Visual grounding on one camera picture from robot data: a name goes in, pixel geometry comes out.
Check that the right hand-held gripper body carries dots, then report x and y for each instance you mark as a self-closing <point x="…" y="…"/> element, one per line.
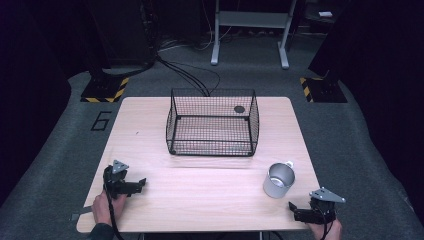
<point x="322" y="208"/>

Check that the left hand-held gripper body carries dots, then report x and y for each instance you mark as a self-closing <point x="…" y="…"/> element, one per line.
<point x="115" y="181"/>

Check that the silver metal cup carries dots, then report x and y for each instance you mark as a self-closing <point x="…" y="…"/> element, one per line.
<point x="279" y="180"/>

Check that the person's right hand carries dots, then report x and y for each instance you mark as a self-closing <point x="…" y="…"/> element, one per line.
<point x="325" y="231"/>

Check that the person's left hand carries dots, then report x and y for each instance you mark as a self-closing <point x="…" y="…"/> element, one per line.
<point x="101" y="208"/>

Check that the black striped stand base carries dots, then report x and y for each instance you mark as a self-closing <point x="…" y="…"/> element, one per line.
<point x="323" y="90"/>
<point x="105" y="90"/>

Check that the black round disc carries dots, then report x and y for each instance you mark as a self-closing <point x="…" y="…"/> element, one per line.
<point x="239" y="109"/>

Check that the dark cabinet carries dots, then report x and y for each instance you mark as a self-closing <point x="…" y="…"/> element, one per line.
<point x="120" y="30"/>

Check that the small white box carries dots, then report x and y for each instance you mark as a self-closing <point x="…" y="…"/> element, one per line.
<point x="325" y="14"/>

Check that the grey metal table bracket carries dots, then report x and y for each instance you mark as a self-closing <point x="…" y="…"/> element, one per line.
<point x="81" y="212"/>

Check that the white metal stand frame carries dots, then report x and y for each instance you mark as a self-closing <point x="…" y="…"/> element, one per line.
<point x="253" y="19"/>

